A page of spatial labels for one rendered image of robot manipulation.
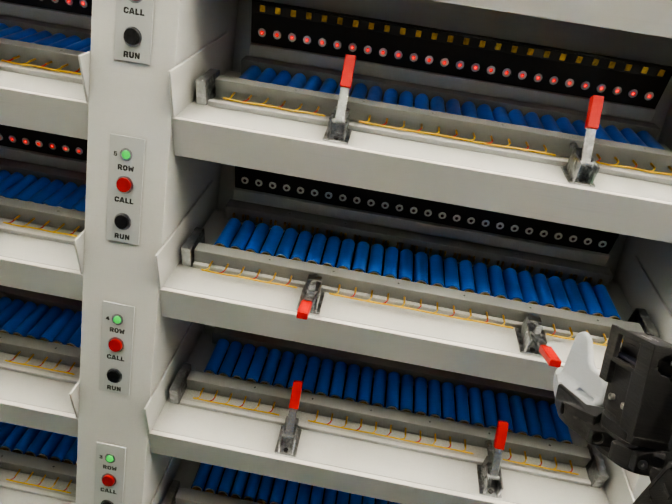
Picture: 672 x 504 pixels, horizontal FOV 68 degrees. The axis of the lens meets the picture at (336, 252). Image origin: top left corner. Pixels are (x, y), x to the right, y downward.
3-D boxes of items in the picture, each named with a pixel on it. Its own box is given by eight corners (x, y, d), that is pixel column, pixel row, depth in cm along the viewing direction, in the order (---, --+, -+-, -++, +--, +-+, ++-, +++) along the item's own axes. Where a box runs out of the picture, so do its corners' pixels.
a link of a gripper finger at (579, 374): (575, 320, 44) (645, 353, 35) (560, 384, 45) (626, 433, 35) (541, 314, 44) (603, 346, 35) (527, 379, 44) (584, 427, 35)
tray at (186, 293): (653, 411, 59) (697, 356, 54) (161, 316, 62) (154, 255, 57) (604, 301, 76) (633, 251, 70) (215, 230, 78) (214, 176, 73)
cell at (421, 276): (411, 257, 70) (410, 286, 65) (420, 249, 69) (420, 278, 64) (421, 264, 70) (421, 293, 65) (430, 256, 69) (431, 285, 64)
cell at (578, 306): (572, 290, 69) (585, 322, 64) (559, 287, 69) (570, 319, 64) (578, 279, 68) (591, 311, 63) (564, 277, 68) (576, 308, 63)
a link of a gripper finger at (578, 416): (598, 386, 40) (679, 439, 31) (593, 407, 40) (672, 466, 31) (541, 377, 39) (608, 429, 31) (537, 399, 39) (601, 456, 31)
